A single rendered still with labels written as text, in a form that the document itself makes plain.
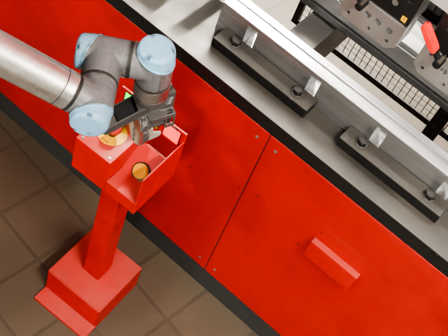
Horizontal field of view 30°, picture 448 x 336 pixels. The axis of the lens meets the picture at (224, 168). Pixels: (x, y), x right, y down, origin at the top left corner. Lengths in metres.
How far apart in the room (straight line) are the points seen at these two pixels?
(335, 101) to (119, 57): 0.62
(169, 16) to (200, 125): 0.30
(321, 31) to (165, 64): 0.74
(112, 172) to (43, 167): 0.88
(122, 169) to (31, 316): 0.73
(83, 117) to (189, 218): 1.03
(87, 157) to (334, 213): 0.62
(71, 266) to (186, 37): 0.83
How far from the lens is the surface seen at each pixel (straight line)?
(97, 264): 2.47
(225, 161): 2.22
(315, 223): 2.15
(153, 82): 1.66
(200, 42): 2.12
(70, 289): 2.53
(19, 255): 2.70
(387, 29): 1.83
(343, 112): 2.04
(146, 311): 2.66
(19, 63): 1.51
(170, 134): 2.00
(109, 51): 1.63
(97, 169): 2.02
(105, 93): 1.57
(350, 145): 2.01
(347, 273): 2.17
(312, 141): 2.02
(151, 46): 1.63
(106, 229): 2.29
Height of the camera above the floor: 2.40
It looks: 53 degrees down
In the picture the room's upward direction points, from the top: 24 degrees clockwise
